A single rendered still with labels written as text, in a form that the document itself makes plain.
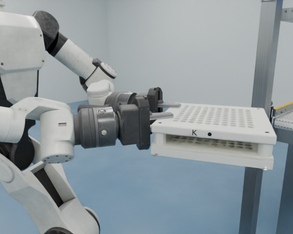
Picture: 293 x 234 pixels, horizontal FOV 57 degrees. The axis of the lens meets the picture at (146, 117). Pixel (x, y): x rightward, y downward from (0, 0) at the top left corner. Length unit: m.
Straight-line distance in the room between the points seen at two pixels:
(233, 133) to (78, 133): 0.31
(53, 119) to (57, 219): 0.41
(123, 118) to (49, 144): 0.16
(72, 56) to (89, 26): 5.43
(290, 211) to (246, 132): 1.04
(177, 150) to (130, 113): 0.13
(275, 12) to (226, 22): 3.81
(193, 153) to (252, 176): 0.78
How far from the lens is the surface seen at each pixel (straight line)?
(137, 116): 0.59
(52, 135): 0.57
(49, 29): 1.05
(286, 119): 1.30
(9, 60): 0.83
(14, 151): 0.92
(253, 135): 0.56
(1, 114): 0.54
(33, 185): 0.88
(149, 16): 5.95
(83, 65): 1.07
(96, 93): 0.81
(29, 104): 0.57
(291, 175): 1.48
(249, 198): 1.38
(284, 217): 1.59
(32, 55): 0.90
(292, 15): 1.24
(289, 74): 4.65
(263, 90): 1.21
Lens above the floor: 1.19
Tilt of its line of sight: 14 degrees down
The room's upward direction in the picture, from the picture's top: straight up
